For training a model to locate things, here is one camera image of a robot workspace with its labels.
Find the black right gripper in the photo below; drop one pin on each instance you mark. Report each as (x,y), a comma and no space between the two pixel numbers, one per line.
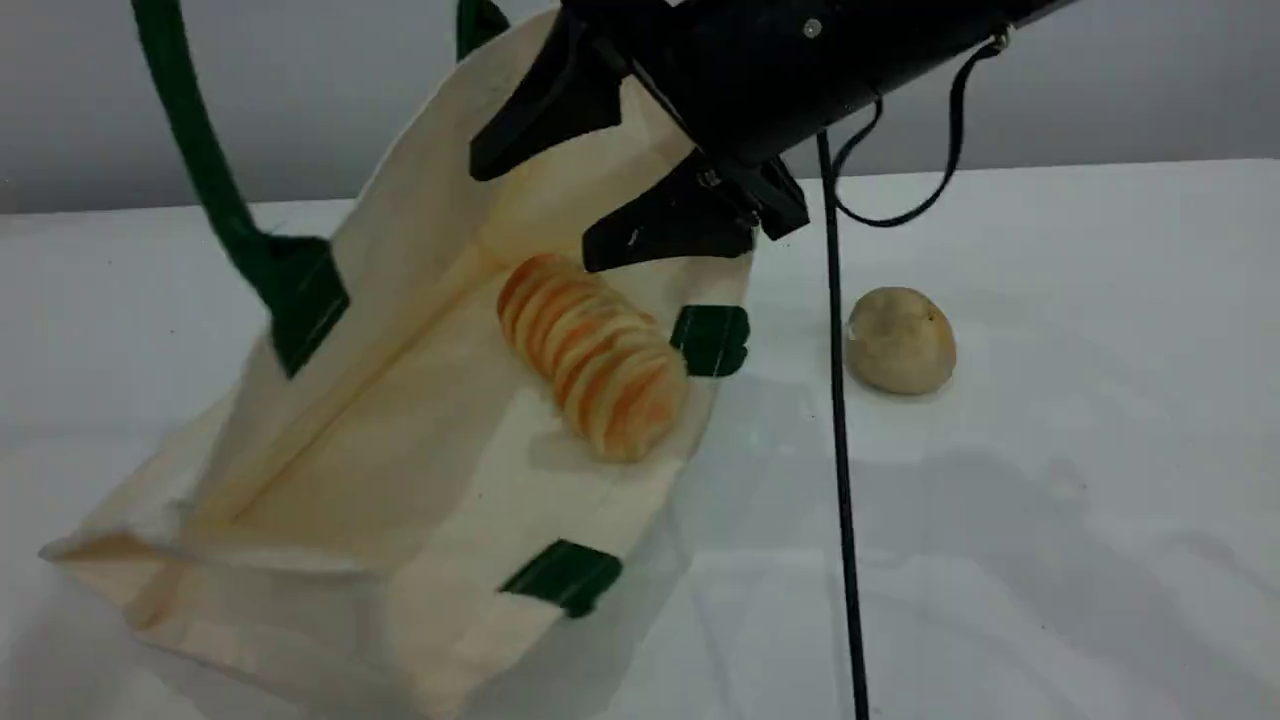
(760,70)

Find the long striped orange bread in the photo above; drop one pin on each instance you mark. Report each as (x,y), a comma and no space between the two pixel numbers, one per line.
(600,360)

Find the round beige potato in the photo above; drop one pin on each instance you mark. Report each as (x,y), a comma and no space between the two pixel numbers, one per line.
(900,345)

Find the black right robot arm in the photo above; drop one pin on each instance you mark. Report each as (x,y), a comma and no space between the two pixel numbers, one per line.
(960,25)

